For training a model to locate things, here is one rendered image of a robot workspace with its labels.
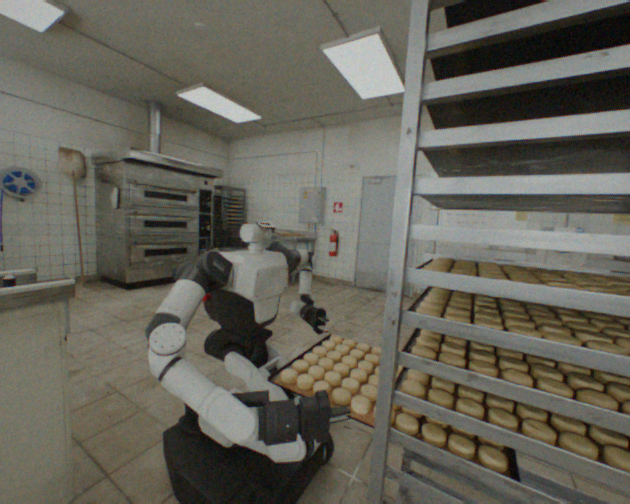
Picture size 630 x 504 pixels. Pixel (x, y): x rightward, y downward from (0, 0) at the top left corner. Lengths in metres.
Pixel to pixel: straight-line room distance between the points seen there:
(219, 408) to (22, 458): 0.83
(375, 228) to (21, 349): 4.52
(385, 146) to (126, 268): 4.49
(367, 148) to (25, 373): 4.87
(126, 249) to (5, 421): 3.57
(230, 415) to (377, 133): 4.90
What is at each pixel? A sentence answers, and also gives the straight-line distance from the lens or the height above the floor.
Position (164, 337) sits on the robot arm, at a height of 0.86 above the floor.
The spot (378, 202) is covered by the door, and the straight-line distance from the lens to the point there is 4.96.
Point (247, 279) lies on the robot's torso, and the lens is 0.96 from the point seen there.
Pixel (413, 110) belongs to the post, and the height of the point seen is 1.37.
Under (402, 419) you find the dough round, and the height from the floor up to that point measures 0.70.
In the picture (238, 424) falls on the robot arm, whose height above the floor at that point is 0.72.
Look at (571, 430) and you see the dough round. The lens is 0.78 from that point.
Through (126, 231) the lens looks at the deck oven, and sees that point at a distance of 4.67.
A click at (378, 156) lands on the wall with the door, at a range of 5.07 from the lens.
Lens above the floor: 1.15
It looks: 6 degrees down
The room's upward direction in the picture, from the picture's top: 3 degrees clockwise
